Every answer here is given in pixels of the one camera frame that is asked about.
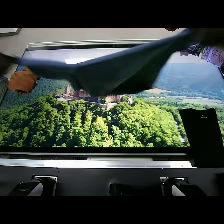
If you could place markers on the blue garment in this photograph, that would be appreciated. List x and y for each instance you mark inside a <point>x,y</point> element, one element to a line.
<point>110,73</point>

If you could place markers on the orange garment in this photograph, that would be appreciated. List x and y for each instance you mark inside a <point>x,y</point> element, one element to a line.
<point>21,81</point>

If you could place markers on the silver frame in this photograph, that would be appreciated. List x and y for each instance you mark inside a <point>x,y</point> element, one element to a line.
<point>100,163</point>

